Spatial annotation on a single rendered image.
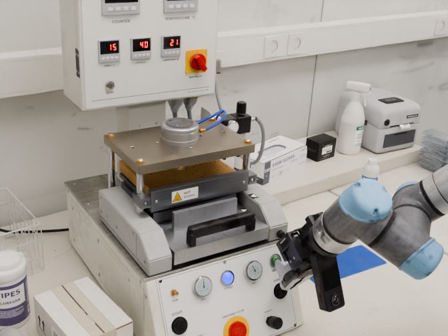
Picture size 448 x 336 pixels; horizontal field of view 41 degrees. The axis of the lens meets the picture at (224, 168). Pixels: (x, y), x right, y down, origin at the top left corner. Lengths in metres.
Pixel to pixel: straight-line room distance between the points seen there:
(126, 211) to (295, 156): 0.83
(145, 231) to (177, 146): 0.20
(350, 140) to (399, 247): 1.10
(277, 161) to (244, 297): 0.69
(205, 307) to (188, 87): 0.51
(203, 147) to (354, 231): 0.38
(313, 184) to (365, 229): 0.87
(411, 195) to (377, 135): 1.01
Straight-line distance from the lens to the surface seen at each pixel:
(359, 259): 1.61
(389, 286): 1.53
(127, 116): 1.39
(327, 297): 1.14
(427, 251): 1.04
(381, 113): 2.11
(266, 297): 1.28
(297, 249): 1.15
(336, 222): 1.03
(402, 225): 1.03
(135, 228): 1.16
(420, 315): 1.46
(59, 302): 1.25
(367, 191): 1.00
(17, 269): 1.28
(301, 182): 1.87
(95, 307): 1.23
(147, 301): 1.16
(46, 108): 1.65
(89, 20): 1.27
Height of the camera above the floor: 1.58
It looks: 24 degrees down
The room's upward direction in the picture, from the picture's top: 4 degrees clockwise
